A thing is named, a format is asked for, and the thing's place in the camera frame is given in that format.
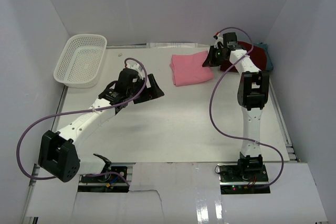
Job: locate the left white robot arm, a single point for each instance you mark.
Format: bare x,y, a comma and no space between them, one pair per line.
58,151

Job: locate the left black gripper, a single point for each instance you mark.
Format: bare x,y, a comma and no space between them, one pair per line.
148,93

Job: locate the pink t shirt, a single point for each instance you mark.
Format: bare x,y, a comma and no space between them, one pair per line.
188,69

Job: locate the white paper sheet front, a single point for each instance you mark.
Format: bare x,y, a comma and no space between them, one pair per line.
180,193

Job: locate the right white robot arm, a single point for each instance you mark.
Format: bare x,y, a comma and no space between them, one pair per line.
252,96

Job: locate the folded dark red t shirt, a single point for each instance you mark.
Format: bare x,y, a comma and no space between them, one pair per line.
257,56

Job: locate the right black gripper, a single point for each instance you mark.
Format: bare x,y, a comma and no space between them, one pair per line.
210,59

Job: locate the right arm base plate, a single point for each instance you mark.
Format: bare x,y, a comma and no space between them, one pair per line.
233,183

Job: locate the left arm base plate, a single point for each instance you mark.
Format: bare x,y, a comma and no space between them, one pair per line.
110,183

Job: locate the white plastic mesh basket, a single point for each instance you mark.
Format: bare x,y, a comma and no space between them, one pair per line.
80,63

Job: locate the folded teal t shirt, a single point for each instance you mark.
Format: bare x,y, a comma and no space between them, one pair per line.
264,46

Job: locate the papers at back edge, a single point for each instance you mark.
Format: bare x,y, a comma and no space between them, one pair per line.
171,45

